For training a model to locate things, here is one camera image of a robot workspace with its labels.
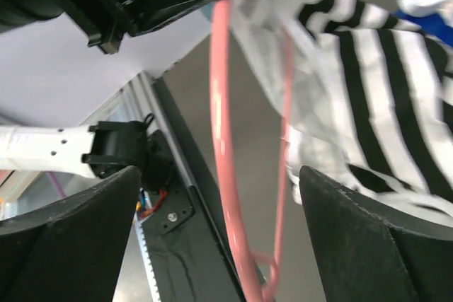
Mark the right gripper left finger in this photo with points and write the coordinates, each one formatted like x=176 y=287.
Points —
x=72 y=249

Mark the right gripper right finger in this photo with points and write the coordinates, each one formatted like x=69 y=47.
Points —
x=368 y=251

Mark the pink hanger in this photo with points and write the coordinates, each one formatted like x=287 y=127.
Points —
x=259 y=274

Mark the black white striped tank top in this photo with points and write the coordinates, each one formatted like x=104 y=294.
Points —
x=371 y=103

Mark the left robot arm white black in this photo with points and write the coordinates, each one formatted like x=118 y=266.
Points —
x=100 y=150

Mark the blue mat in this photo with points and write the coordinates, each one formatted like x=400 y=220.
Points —
x=432 y=24

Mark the grey slotted cable duct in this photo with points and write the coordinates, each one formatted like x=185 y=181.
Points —
x=151 y=279

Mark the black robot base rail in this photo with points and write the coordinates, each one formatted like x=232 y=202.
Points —
x=193 y=261

